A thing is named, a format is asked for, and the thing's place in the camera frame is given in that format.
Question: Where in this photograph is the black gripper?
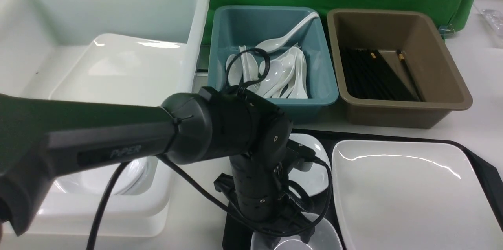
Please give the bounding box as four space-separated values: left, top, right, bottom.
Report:
214 152 319 243

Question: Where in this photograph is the white bowl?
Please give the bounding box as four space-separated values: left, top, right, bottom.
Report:
250 212 342 250
54 158 149 195
289 133 332 197

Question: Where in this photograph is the large white rice plate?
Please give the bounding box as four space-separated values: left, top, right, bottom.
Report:
332 140 503 250

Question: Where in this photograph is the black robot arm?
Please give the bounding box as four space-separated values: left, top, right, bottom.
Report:
1 86 316 247

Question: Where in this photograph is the top white square plate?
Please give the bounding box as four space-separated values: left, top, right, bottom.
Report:
49 33 196 107

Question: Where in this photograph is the black serving tray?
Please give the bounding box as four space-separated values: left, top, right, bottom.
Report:
222 129 502 250

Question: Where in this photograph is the white spoon far left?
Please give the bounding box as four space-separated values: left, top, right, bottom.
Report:
228 58 244 86

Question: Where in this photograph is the white spoon centre bin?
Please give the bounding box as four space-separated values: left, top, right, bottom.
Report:
257 60 283 98

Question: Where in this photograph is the white spoon leaning in bin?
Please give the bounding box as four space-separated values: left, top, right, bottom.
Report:
255 12 319 53

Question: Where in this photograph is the black chopsticks pile in bin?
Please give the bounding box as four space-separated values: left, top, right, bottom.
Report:
340 48 425 102

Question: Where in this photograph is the teal plastic bin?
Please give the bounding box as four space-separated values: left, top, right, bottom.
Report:
208 5 339 125

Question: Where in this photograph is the large white plastic tub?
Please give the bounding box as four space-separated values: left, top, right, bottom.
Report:
1 0 210 237

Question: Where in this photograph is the brown plastic bin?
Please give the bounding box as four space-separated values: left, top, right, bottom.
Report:
327 9 473 128

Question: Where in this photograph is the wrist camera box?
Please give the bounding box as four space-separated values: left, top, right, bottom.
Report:
282 139 316 173

